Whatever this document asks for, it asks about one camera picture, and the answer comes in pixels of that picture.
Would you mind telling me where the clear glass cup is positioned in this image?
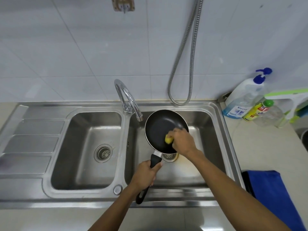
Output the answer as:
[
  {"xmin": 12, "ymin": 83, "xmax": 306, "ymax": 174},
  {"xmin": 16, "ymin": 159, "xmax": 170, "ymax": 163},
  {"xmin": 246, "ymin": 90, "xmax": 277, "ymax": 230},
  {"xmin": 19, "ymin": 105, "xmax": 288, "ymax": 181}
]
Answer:
[{"xmin": 252, "ymin": 103, "xmax": 286, "ymax": 128}]

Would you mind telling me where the brown adhesive wall hook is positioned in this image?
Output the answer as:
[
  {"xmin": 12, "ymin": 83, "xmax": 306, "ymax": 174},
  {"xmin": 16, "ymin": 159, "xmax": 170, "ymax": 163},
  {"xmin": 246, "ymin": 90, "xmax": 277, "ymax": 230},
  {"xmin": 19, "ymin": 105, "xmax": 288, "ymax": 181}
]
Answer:
[{"xmin": 111, "ymin": 0, "xmax": 135, "ymax": 13}]

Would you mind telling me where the metal sink strainer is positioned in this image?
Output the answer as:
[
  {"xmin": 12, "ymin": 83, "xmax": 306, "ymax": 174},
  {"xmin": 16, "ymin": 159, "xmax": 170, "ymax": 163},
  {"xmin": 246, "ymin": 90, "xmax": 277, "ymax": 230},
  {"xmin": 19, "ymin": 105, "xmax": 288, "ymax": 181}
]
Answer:
[
  {"xmin": 94, "ymin": 144, "xmax": 113, "ymax": 163},
  {"xmin": 161, "ymin": 152, "xmax": 178, "ymax": 163}
]

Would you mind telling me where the medium black frying pan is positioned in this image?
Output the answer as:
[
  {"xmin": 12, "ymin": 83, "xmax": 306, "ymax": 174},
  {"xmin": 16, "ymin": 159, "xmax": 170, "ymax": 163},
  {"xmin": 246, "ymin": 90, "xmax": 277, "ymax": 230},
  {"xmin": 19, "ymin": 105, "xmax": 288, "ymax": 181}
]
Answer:
[{"xmin": 296, "ymin": 128, "xmax": 308, "ymax": 152}]

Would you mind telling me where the green white squeegee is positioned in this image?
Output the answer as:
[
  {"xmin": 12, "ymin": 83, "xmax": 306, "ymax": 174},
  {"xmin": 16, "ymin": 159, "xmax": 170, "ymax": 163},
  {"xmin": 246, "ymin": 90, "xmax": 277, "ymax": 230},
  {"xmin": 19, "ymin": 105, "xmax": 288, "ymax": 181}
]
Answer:
[{"xmin": 264, "ymin": 88, "xmax": 308, "ymax": 129}]

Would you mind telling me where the person's left forearm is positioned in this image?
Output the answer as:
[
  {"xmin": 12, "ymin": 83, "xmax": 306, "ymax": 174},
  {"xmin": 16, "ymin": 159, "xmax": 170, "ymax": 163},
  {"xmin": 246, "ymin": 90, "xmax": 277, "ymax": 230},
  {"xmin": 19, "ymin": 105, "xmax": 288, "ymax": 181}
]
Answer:
[{"xmin": 88, "ymin": 184, "xmax": 145, "ymax": 231}]

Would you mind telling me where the clear pump soap bottle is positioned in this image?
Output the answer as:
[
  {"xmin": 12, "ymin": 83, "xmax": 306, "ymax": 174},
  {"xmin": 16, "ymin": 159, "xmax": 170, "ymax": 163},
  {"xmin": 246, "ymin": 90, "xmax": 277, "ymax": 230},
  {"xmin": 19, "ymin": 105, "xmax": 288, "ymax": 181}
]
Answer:
[{"xmin": 222, "ymin": 67, "xmax": 273, "ymax": 119}]

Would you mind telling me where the metal shower hose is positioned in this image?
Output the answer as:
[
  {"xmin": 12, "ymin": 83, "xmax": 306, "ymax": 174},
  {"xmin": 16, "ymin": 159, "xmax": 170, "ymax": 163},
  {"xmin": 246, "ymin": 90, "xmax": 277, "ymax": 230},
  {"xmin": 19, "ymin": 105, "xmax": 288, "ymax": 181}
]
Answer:
[{"xmin": 168, "ymin": 0, "xmax": 204, "ymax": 106}]

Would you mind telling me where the blue microfibre cloth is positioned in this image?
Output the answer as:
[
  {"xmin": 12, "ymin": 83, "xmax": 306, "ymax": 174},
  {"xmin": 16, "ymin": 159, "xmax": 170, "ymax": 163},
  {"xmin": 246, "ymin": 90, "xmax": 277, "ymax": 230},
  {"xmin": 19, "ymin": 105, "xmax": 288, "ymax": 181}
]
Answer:
[{"xmin": 242, "ymin": 170, "xmax": 306, "ymax": 231}]

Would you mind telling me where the person's right forearm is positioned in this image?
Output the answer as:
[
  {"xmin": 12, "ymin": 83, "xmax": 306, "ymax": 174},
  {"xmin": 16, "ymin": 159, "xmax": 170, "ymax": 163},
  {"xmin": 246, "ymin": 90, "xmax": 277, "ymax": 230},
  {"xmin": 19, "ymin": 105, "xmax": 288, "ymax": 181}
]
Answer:
[{"xmin": 185, "ymin": 149, "xmax": 292, "ymax": 231}]

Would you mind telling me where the small black frying pan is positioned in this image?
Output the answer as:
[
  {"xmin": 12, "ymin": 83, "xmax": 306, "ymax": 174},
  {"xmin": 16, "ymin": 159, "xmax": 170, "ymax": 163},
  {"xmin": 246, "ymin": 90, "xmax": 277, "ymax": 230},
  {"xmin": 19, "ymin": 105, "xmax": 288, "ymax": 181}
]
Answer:
[{"xmin": 135, "ymin": 109, "xmax": 189, "ymax": 205}]

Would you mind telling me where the stainless steel double sink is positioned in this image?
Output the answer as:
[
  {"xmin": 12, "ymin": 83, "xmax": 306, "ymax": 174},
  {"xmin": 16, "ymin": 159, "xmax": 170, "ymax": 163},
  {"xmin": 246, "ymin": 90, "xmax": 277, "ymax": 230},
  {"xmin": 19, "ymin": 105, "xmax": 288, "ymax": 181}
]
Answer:
[{"xmin": 0, "ymin": 101, "xmax": 246, "ymax": 210}]

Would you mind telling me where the small yellow bottle green cap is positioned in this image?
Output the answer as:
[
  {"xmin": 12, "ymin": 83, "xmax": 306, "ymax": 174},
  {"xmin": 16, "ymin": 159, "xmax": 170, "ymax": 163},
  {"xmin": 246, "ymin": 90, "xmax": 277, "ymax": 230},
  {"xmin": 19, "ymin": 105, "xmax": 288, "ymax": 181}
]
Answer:
[{"xmin": 243, "ymin": 99, "xmax": 274, "ymax": 122}]

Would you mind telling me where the person's right hand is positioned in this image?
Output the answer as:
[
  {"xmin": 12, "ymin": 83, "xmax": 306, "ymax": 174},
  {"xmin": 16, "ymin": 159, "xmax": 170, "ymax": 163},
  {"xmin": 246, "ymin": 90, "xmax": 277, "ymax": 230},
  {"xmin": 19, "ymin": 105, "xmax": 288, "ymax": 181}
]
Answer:
[{"xmin": 166, "ymin": 128, "xmax": 199, "ymax": 159}]

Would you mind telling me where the person's left hand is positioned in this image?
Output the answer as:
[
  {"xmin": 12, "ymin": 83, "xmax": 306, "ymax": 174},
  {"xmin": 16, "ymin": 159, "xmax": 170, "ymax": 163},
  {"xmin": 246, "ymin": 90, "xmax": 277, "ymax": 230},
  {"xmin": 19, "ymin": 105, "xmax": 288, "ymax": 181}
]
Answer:
[{"xmin": 130, "ymin": 160, "xmax": 164, "ymax": 190}]

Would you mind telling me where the chrome faucet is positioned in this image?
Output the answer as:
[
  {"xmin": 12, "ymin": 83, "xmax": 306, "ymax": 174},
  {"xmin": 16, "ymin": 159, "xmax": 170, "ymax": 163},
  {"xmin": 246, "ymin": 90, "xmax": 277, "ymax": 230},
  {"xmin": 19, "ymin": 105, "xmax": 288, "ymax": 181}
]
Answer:
[{"xmin": 114, "ymin": 79, "xmax": 144, "ymax": 122}]

